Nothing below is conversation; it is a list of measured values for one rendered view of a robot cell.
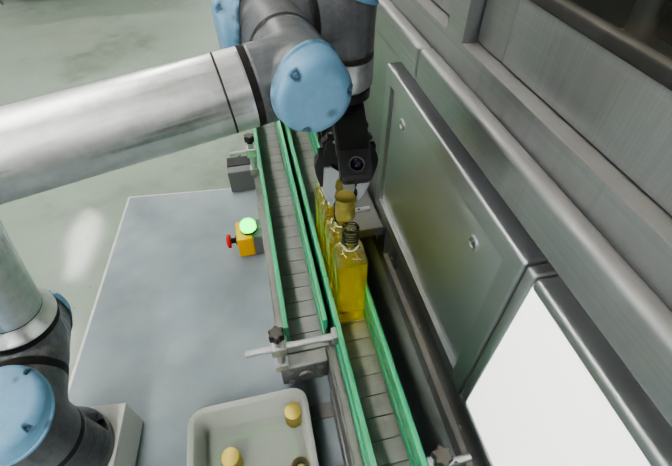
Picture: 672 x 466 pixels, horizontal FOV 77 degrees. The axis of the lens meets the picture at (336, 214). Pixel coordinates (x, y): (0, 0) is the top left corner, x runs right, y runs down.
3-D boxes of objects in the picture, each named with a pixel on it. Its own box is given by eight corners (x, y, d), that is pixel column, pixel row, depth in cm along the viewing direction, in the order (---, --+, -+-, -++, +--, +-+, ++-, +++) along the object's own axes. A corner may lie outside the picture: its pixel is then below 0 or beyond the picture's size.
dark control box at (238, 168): (257, 189, 136) (253, 169, 130) (232, 193, 135) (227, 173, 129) (254, 174, 142) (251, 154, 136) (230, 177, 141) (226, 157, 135)
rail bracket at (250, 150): (260, 177, 121) (254, 138, 112) (234, 180, 120) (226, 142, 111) (259, 168, 124) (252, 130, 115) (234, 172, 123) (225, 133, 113)
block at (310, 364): (329, 378, 86) (329, 362, 81) (284, 388, 84) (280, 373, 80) (326, 362, 88) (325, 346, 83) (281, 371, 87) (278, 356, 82)
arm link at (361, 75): (380, 64, 53) (317, 70, 52) (378, 97, 56) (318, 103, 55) (366, 40, 58) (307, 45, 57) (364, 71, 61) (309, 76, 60)
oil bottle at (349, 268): (364, 319, 88) (369, 254, 73) (338, 324, 87) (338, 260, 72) (357, 296, 92) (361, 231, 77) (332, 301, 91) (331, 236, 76)
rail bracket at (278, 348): (338, 360, 81) (339, 327, 72) (251, 379, 79) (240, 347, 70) (335, 346, 83) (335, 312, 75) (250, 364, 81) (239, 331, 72)
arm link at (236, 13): (223, 17, 40) (332, 2, 42) (204, -20, 47) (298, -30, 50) (237, 93, 45) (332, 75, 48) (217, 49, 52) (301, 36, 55)
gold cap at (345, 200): (357, 220, 72) (358, 201, 69) (337, 223, 72) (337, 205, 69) (352, 206, 75) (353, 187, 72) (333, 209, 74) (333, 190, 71)
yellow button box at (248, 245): (266, 254, 117) (262, 236, 112) (239, 258, 116) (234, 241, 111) (263, 235, 122) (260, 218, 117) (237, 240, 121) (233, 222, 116)
